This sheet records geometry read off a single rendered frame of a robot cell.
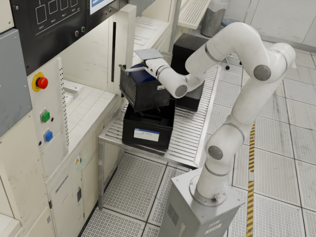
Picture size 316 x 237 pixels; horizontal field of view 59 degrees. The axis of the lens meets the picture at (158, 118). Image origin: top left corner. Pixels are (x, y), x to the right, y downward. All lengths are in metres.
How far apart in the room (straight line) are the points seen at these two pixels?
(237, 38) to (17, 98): 0.72
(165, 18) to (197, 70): 1.98
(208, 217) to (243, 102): 0.60
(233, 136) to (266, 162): 1.81
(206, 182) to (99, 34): 0.99
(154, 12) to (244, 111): 2.16
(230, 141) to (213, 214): 0.42
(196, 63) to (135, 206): 1.44
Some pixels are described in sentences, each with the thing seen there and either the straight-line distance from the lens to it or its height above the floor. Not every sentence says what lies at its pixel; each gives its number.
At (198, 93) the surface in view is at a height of 0.86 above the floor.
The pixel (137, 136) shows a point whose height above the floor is 0.83.
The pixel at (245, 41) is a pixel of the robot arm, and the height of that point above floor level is 1.56.
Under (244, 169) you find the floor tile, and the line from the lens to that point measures 2.77.
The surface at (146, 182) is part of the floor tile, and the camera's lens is 2.41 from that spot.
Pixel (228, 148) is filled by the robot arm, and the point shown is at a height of 1.16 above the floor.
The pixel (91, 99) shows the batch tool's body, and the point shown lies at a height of 0.87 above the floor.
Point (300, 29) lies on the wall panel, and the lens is 5.85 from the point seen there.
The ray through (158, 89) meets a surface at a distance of 1.44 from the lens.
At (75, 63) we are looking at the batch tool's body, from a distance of 1.83.
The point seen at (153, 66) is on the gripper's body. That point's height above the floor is 1.27.
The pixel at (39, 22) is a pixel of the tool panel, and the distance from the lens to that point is 0.96.
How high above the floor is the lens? 1.90
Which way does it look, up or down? 39 degrees down
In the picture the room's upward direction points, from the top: 10 degrees clockwise
